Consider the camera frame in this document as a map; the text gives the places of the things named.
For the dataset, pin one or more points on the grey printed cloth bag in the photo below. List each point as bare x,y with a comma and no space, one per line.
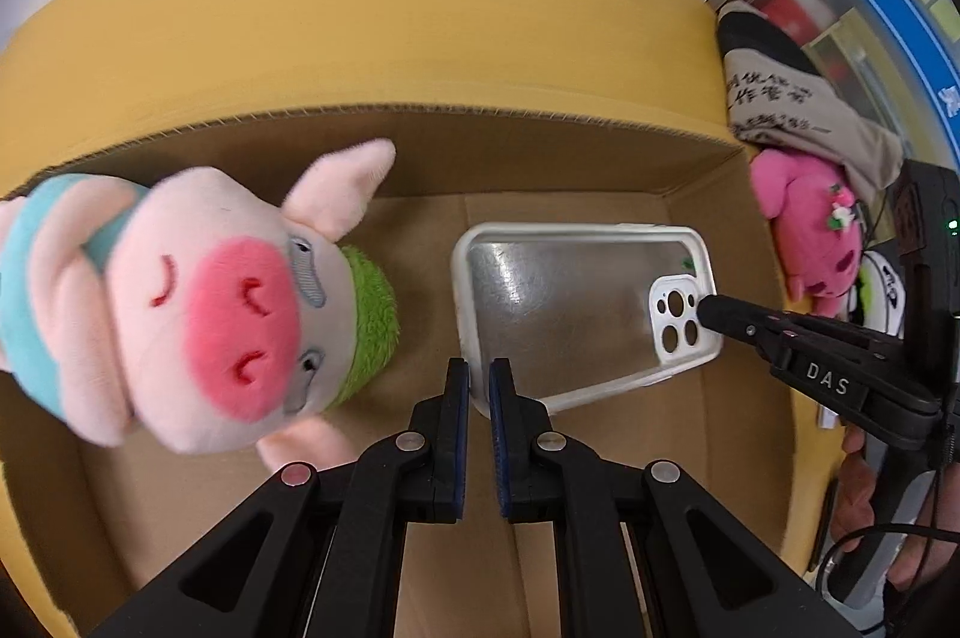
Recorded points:
776,98

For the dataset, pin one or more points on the pig plush teal shirt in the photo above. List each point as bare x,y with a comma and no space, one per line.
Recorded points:
197,310

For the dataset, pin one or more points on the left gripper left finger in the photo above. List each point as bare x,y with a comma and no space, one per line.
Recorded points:
316,553

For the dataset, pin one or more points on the black camera box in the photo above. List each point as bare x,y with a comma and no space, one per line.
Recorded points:
925,211

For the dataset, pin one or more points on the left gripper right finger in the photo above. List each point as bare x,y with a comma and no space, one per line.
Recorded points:
641,551

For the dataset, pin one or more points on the person right hand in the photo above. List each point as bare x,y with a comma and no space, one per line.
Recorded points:
856,484

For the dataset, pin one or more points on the clear white phone case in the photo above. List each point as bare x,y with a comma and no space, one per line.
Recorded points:
583,312

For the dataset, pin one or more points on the white power strip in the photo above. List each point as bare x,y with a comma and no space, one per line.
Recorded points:
826,419

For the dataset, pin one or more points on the white panda plush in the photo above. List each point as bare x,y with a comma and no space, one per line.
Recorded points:
877,299

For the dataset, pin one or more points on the cardboard box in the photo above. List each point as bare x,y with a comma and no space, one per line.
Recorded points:
82,528

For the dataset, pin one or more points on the pink plush toy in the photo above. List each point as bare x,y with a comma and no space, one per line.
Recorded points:
812,213

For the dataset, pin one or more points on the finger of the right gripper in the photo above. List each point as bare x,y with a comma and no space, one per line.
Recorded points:
780,326

